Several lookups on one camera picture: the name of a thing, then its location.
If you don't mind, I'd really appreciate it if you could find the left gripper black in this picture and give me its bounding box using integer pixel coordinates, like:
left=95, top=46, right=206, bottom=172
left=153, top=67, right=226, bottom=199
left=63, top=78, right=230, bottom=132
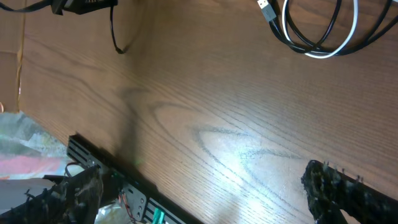
left=51, top=0, right=118, bottom=15

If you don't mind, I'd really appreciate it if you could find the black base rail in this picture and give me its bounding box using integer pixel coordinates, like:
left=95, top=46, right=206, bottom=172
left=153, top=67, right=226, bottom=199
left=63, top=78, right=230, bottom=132
left=67, top=134, right=200, bottom=224

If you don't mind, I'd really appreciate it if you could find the short black usb cable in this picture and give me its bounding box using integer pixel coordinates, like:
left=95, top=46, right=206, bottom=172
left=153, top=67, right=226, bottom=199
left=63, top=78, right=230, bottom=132
left=257, top=0, right=398, bottom=57

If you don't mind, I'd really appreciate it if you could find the white usb cable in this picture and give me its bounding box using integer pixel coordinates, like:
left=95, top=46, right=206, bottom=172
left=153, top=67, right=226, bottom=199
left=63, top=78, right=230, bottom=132
left=281, top=0, right=398, bottom=60

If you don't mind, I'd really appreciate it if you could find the cardboard box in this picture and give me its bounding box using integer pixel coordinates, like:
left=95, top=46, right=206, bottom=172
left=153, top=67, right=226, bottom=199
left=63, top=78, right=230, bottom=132
left=1, top=9, right=25, bottom=113

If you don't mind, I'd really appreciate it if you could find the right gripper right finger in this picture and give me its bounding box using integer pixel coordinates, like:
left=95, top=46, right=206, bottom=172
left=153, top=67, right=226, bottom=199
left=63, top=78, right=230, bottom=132
left=301, top=160, right=397, bottom=223

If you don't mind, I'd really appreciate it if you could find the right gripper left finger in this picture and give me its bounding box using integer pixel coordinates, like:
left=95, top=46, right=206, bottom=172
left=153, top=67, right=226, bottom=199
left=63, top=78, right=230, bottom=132
left=1, top=166, right=103, bottom=224

